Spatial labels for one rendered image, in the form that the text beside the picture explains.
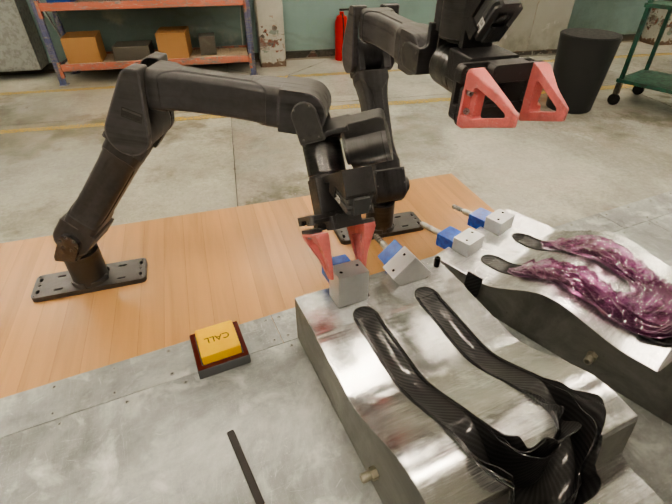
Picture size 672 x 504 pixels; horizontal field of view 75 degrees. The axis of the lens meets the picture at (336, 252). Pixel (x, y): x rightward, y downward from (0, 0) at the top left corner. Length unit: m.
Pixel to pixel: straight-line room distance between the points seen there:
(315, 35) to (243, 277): 5.23
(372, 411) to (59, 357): 0.52
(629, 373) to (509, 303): 0.19
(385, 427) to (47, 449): 0.45
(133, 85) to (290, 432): 0.50
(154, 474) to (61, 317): 0.38
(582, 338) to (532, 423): 0.26
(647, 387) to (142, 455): 0.69
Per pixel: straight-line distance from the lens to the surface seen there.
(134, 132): 0.69
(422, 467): 0.48
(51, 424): 0.76
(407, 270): 0.70
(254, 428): 0.66
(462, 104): 0.55
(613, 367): 0.77
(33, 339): 0.90
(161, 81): 0.66
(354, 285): 0.65
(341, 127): 0.62
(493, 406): 0.55
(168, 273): 0.93
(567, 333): 0.77
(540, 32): 6.55
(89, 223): 0.84
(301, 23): 5.92
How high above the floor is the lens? 1.36
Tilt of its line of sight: 37 degrees down
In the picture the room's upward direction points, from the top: straight up
